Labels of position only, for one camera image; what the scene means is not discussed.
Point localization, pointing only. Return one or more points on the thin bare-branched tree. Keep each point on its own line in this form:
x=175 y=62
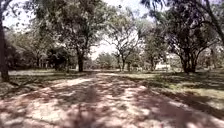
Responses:
x=123 y=61

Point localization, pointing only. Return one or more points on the tall leafy tree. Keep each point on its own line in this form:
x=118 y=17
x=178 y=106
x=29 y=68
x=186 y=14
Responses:
x=80 y=62

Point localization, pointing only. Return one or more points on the red brick path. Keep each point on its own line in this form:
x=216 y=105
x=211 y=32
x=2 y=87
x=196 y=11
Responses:
x=100 y=100

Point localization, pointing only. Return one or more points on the large many-stemmed tree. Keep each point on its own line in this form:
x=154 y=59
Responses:
x=188 y=61

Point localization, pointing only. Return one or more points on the grass with fallen leaves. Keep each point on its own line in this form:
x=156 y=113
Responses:
x=186 y=81

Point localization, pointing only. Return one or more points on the dense group of trees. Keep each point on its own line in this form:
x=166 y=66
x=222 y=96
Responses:
x=33 y=50

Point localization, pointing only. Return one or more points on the shaded grass strip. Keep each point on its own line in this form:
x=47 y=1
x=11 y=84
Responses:
x=30 y=78

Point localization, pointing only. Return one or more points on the dark tree trunk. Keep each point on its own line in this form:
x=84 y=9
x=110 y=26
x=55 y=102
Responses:
x=3 y=61

